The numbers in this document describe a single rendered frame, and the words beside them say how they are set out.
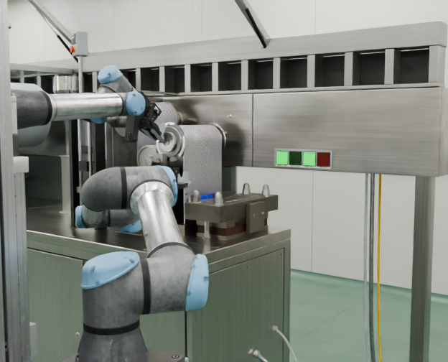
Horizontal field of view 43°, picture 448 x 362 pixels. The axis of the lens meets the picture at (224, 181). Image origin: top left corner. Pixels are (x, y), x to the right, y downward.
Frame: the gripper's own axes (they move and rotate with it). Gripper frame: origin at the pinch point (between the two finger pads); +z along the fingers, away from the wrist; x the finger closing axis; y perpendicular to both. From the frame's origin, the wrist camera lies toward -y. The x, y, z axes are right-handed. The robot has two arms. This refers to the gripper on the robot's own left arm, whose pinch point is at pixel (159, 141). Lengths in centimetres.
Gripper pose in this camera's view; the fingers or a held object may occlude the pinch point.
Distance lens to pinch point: 218.1
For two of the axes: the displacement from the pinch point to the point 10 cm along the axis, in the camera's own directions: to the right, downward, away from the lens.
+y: 3.8, -8.2, 4.3
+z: 4.6, 5.7, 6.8
